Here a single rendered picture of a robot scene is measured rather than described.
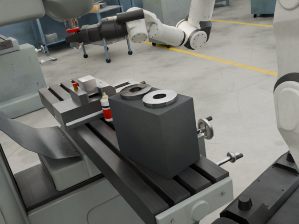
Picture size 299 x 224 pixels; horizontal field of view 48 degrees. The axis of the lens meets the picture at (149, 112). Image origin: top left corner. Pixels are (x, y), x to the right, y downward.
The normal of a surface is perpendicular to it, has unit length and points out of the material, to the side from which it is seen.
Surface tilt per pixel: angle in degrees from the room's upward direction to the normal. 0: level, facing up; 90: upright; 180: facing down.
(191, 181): 0
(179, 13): 90
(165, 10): 90
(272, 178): 0
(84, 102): 90
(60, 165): 0
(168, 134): 90
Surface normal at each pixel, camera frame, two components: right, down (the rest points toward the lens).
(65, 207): 0.49, 0.29
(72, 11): 0.51, 0.73
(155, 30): -0.79, -0.10
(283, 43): -0.72, 0.40
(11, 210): 0.82, 0.09
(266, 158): -0.16, -0.90
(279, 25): -0.54, 0.75
